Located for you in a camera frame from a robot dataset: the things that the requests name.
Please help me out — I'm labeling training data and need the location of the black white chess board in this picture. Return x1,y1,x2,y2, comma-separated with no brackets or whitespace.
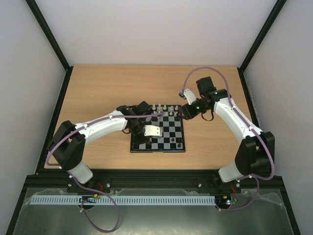
130,104,185,153

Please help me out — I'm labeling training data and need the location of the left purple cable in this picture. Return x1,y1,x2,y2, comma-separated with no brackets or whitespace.
45,110,167,232

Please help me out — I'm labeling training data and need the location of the light blue slotted cable duct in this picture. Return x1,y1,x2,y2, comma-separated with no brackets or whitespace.
30,195,216,206

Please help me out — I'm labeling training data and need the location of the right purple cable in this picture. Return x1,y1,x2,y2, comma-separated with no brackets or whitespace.
179,67,275,212

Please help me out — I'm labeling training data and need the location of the left black frame post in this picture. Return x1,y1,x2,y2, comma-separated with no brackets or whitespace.
25,0,73,71

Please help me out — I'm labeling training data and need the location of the right black frame post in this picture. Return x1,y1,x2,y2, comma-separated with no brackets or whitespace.
238,0,288,71

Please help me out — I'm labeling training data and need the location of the black frame post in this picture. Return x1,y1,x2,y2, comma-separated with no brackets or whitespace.
25,0,73,71
238,0,288,71

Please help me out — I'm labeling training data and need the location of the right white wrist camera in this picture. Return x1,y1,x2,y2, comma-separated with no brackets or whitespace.
179,89,197,105

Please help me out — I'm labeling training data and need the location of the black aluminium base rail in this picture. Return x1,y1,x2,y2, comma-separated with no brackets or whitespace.
22,169,285,194

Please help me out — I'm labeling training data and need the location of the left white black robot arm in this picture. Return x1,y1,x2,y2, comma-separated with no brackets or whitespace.
46,101,162,184

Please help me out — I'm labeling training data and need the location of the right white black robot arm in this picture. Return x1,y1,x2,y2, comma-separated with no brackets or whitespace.
179,77,275,192

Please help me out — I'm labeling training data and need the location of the purple cable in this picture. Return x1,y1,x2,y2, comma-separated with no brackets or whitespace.
179,67,275,212
45,110,167,232

